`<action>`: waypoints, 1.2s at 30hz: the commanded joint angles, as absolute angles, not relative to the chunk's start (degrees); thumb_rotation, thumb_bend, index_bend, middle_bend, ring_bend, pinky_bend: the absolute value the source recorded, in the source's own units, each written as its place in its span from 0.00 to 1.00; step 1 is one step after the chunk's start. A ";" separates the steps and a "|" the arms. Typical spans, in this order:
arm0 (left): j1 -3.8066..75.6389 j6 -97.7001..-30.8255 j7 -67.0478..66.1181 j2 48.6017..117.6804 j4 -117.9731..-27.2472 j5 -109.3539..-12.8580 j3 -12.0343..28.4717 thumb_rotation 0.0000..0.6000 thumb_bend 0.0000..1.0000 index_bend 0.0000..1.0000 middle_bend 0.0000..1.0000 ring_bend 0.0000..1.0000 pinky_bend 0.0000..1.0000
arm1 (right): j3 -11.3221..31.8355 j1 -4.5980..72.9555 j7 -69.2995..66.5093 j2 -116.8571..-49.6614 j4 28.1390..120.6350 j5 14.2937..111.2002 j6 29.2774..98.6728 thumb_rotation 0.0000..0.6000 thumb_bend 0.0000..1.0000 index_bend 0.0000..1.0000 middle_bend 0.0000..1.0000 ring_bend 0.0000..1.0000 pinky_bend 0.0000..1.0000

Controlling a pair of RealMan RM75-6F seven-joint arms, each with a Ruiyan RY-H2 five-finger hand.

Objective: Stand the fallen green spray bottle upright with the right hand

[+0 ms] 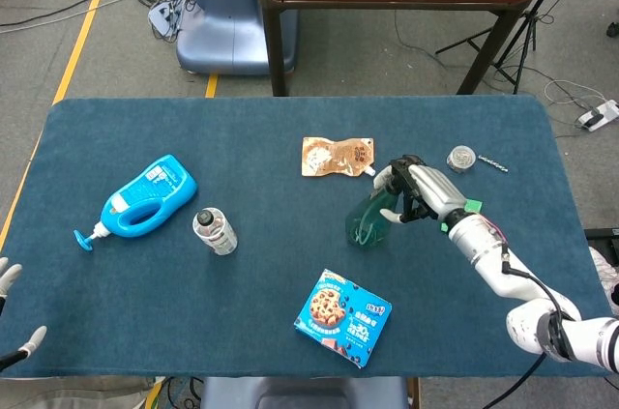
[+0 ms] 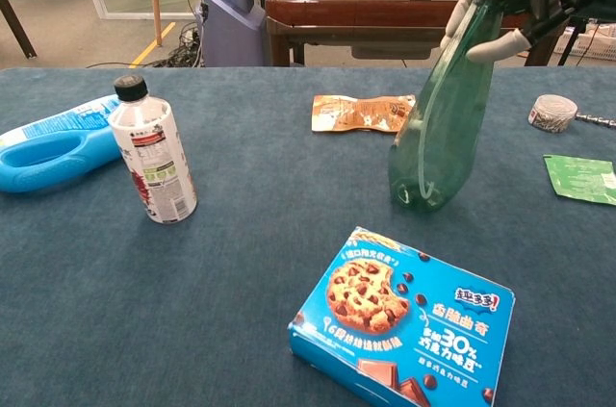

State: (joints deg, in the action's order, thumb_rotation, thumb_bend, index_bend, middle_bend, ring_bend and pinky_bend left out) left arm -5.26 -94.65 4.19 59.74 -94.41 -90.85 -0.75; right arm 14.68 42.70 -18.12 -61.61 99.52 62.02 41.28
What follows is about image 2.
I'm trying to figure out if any green transparent spray bottle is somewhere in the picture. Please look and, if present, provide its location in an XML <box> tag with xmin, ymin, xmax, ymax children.
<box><xmin>387</xmin><ymin>0</ymin><xmax>506</xmax><ymax>215</ymax></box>

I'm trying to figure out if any purple robot base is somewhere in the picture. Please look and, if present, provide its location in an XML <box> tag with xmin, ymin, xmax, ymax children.
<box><xmin>195</xmin><ymin>0</ymin><xmax>267</xmax><ymax>68</ymax></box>

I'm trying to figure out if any white bottle with black cap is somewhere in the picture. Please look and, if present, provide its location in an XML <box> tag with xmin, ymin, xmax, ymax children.
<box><xmin>107</xmin><ymin>74</ymin><xmax>198</xmax><ymax>225</ymax></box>

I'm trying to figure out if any black tripod leg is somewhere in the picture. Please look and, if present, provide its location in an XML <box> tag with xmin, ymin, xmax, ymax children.
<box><xmin>557</xmin><ymin>12</ymin><xmax>591</xmax><ymax>66</ymax></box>

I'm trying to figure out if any white plastic basket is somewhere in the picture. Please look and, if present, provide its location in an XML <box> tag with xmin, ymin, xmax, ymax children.
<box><xmin>552</xmin><ymin>22</ymin><xmax>616</xmax><ymax>62</ymax></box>

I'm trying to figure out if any round clear plastic container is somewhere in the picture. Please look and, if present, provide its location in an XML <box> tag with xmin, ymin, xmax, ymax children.
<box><xmin>527</xmin><ymin>93</ymin><xmax>578</xmax><ymax>134</ymax></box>

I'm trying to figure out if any brown mahjong table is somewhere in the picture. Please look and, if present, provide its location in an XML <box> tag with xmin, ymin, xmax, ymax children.
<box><xmin>264</xmin><ymin>0</ymin><xmax>569</xmax><ymax>67</ymax></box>

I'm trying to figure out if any green foil packet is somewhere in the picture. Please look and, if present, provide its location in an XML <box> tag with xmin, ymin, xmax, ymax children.
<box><xmin>543</xmin><ymin>153</ymin><xmax>616</xmax><ymax>207</ymax></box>

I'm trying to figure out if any orange snack packet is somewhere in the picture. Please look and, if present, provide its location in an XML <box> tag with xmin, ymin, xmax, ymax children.
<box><xmin>311</xmin><ymin>93</ymin><xmax>417</xmax><ymax>135</ymax></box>

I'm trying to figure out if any blue chocolate cookie box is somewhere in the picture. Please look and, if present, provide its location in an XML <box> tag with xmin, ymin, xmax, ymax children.
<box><xmin>287</xmin><ymin>226</ymin><xmax>516</xmax><ymax>407</ymax></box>

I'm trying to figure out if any dark table leg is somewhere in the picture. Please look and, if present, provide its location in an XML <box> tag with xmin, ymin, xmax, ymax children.
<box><xmin>0</xmin><ymin>0</ymin><xmax>39</xmax><ymax>60</ymax></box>

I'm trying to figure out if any floor cable bundle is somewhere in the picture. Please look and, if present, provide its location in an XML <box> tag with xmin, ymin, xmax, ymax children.
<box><xmin>86</xmin><ymin>21</ymin><xmax>204</xmax><ymax>69</ymax></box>

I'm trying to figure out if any blue detergent bottle with handle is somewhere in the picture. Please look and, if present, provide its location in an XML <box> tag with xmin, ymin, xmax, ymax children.
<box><xmin>0</xmin><ymin>93</ymin><xmax>124</xmax><ymax>194</ymax></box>

